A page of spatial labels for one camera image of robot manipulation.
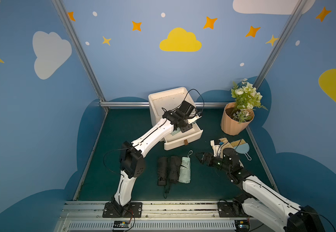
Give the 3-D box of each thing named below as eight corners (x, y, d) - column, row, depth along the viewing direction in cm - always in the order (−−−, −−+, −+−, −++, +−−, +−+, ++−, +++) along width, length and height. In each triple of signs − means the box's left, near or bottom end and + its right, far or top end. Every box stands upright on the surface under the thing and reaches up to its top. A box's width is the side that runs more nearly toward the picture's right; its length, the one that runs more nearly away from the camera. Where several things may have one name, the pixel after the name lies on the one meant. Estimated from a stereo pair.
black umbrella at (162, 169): (156, 185, 83) (156, 184, 81) (158, 158, 94) (157, 156, 92) (167, 185, 83) (167, 184, 81) (167, 158, 94) (167, 156, 92)
